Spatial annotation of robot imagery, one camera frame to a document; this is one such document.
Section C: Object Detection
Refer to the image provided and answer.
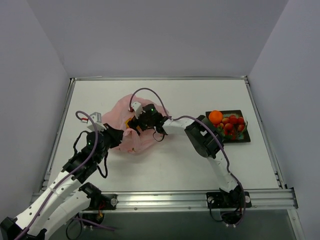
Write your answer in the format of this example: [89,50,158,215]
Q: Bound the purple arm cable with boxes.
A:
[14,110,116,240]
[129,87,246,226]

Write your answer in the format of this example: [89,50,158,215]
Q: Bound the small cherry sprig with leaves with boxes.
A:
[217,124,225,136]

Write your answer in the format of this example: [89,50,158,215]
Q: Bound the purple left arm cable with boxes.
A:
[14,110,116,240]

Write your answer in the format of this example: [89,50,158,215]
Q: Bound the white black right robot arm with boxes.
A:
[127,101,244,196]

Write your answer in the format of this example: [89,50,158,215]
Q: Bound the red fake berry cluster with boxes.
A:
[218,114,250,142]

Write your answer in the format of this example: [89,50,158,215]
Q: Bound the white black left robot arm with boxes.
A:
[0,124,124,240]

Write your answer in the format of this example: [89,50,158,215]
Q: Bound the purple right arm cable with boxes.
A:
[129,87,246,226]

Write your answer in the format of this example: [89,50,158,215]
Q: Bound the orange fake fruit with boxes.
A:
[208,110,223,125]

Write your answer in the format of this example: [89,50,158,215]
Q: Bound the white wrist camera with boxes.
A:
[128,101,144,119]
[81,112,106,132]

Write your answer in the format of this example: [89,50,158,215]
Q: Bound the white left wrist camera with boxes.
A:
[81,112,106,132]

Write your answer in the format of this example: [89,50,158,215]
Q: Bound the aluminium front rail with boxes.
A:
[100,189,298,213]

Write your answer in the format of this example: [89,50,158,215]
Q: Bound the yellow fake fruit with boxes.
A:
[125,119,131,128]

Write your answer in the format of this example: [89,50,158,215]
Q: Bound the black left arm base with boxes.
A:
[95,193,118,210]

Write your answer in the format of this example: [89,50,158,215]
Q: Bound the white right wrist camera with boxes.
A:
[128,101,144,119]

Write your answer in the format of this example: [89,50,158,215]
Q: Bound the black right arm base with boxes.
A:
[206,190,252,209]

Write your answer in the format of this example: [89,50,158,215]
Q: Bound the pink plastic bag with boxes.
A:
[102,94,166,154]

